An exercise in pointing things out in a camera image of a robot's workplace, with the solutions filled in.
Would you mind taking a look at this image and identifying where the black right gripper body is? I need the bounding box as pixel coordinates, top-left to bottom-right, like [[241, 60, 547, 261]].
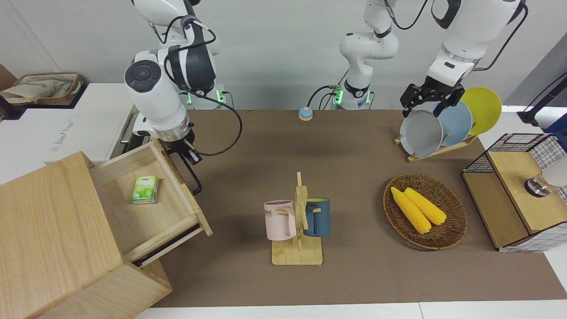
[[163, 133, 196, 153]]

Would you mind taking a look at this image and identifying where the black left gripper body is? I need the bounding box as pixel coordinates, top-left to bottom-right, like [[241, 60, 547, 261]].
[[401, 78, 463, 105]]

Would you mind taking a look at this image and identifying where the wooden drawer with black handle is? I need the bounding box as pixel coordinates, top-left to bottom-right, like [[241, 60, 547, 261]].
[[91, 138, 213, 266]]

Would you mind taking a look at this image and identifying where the wooden drawer cabinet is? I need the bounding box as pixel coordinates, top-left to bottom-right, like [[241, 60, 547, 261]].
[[0, 151, 173, 319]]

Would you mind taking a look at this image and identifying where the light blue plate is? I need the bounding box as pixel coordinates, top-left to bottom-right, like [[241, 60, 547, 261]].
[[432, 101, 474, 148]]

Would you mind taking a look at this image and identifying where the grey plate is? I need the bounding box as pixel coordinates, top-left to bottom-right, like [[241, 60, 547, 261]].
[[400, 109, 444, 158]]

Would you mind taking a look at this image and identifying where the yellow plate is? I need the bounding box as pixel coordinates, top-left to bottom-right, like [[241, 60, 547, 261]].
[[460, 87, 502, 136]]

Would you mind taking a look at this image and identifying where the wooden plate rack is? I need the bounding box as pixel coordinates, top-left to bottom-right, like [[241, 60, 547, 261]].
[[394, 134, 478, 163]]

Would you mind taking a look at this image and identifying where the green small carton box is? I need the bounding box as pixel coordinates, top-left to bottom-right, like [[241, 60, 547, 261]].
[[131, 175, 159, 205]]

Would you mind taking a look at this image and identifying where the brown table mat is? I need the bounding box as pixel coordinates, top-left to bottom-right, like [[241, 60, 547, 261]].
[[151, 109, 567, 307]]

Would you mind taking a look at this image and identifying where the yellow corn cob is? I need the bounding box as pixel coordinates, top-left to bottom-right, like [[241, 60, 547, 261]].
[[404, 187, 447, 226], [390, 187, 432, 234]]

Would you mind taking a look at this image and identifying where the pink mug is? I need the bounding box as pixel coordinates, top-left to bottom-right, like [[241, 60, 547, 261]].
[[264, 200, 296, 241]]

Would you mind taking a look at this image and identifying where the white countertop oven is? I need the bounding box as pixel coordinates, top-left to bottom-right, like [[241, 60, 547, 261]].
[[0, 83, 149, 184]]

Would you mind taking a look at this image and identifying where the blue object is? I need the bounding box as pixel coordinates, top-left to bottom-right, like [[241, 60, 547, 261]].
[[546, 114, 567, 149]]

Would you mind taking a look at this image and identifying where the white cylinder bottle clear base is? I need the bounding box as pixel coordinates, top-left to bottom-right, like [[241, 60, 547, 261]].
[[525, 157, 567, 198]]

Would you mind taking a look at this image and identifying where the round wicker basket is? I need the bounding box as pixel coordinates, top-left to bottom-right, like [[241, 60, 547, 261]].
[[383, 173, 468, 251]]

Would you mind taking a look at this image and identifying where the dark blue mug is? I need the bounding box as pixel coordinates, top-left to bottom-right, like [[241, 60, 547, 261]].
[[303, 198, 331, 237]]

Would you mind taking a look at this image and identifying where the wooden mug tree stand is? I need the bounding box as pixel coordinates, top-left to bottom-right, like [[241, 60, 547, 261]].
[[271, 172, 324, 266]]

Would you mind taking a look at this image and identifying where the tan tote bag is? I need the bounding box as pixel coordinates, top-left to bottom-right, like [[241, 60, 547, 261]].
[[0, 73, 85, 107]]

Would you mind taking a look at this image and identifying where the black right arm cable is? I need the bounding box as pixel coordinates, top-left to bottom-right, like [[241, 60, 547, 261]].
[[164, 16, 243, 156]]

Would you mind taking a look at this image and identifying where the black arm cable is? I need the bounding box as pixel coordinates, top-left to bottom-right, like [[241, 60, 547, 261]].
[[474, 0, 529, 71], [164, 16, 243, 156]]

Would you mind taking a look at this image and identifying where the black camera stand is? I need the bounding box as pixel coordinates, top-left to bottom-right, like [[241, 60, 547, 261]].
[[517, 73, 567, 124]]

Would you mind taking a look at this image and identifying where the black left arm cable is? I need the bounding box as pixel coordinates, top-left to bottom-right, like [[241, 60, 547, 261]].
[[474, 0, 529, 71]]

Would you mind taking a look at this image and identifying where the black base cable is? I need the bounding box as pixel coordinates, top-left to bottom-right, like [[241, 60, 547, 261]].
[[309, 84, 342, 110]]

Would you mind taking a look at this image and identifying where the wire grid shelf wooden top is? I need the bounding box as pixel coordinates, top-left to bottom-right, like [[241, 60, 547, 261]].
[[462, 133, 567, 253]]

